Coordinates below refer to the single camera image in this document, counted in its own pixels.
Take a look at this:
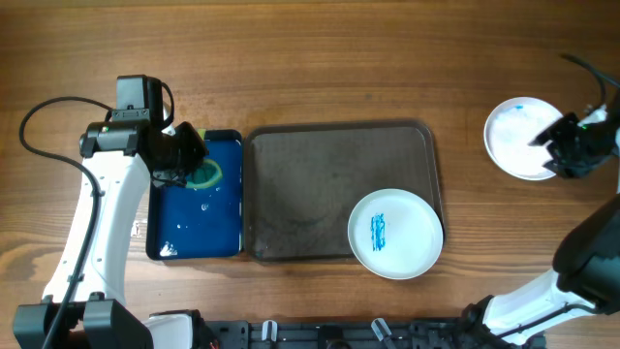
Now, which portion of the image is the dark brown serving tray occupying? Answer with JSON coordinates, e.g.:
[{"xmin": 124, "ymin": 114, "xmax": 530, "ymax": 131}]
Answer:
[{"xmin": 242, "ymin": 119, "xmax": 443, "ymax": 263}]

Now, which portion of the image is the blue water tray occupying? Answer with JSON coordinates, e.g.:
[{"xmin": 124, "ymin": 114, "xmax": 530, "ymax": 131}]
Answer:
[{"xmin": 145, "ymin": 130, "xmax": 243, "ymax": 261}]

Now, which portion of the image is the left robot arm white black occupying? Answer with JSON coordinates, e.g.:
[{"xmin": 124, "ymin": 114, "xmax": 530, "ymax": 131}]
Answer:
[{"xmin": 13, "ymin": 121, "xmax": 207, "ymax": 348}]

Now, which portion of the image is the white plate front stained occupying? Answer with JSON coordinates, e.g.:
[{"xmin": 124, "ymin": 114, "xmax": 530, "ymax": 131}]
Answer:
[{"xmin": 348, "ymin": 189, "xmax": 444, "ymax": 280}]

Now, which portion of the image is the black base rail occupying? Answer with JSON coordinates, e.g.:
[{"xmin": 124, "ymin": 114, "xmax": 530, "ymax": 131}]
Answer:
[{"xmin": 159, "ymin": 317, "xmax": 548, "ymax": 349}]

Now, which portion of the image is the white plate back stained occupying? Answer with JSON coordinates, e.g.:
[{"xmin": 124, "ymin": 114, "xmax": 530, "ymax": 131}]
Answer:
[{"xmin": 483, "ymin": 97, "xmax": 562, "ymax": 181}]

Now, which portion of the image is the white plate stained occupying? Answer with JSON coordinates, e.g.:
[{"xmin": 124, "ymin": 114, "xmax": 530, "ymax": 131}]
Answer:
[
  {"xmin": 483, "ymin": 97, "xmax": 562, "ymax": 181},
  {"xmin": 348, "ymin": 189, "xmax": 444, "ymax": 280}
]

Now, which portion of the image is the green yellow sponge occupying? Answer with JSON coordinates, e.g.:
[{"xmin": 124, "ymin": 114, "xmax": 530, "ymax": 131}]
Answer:
[{"xmin": 186, "ymin": 159, "xmax": 223, "ymax": 189}]

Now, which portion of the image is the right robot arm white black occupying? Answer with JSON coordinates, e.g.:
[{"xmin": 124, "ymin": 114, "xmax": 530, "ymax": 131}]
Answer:
[{"xmin": 453, "ymin": 99, "xmax": 619, "ymax": 348}]

